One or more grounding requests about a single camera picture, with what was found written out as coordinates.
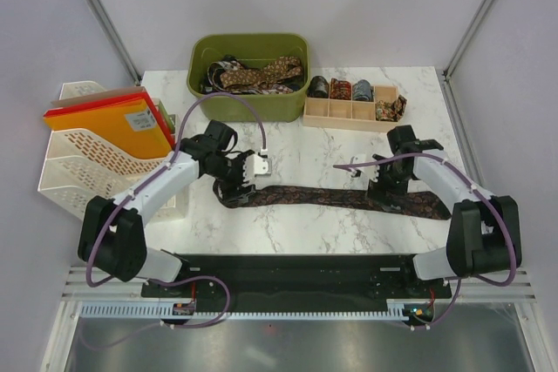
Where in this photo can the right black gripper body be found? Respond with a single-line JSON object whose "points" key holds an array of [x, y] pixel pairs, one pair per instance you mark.
{"points": [[390, 179]]}

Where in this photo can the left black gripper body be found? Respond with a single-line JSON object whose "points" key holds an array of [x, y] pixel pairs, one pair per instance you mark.
{"points": [[230, 171]]}

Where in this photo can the dark paisley tie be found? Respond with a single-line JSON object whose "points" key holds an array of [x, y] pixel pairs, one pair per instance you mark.
{"points": [[314, 198]]}

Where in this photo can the gold floral tie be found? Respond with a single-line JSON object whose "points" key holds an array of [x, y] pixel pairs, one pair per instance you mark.
{"points": [[391, 111]]}

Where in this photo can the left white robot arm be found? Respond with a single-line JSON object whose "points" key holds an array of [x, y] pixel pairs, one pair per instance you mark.
{"points": [[113, 236]]}

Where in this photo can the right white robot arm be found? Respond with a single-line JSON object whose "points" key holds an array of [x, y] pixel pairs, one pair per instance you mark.
{"points": [[484, 239]]}

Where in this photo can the pile of ties in bin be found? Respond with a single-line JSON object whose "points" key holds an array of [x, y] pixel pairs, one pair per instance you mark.
{"points": [[211, 84]]}

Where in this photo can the wooden divided tray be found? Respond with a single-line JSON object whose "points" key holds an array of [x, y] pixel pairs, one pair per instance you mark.
{"points": [[348, 114]]}

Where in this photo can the blue grey rolled tie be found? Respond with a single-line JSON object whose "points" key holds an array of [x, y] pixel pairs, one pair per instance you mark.
{"points": [[362, 91]]}

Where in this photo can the orange folder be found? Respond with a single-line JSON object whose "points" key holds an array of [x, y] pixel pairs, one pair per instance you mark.
{"points": [[131, 127]]}

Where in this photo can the red rolled tie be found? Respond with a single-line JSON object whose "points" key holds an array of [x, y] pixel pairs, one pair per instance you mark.
{"points": [[340, 89]]}

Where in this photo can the red folder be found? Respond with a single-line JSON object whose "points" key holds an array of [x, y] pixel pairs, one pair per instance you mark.
{"points": [[109, 99]]}

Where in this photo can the green plastic bin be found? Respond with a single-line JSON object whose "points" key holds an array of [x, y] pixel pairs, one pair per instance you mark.
{"points": [[255, 50]]}

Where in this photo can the brown patterned tie in bin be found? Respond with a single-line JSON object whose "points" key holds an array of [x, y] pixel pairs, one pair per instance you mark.
{"points": [[236, 73]]}

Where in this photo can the black rolled tie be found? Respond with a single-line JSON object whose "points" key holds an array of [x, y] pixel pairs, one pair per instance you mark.
{"points": [[319, 87]]}

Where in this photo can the white plastic file rack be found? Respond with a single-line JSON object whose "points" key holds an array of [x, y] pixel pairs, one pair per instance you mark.
{"points": [[79, 164]]}

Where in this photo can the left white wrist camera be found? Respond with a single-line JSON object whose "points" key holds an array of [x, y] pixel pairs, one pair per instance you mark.
{"points": [[255, 165]]}

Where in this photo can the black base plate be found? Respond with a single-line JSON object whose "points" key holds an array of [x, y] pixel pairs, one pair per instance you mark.
{"points": [[298, 282]]}

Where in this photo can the white slotted cable duct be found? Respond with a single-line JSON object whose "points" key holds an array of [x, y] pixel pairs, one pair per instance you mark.
{"points": [[394, 311]]}

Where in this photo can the aluminium rail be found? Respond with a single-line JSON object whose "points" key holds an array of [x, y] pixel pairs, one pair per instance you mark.
{"points": [[77, 289]]}

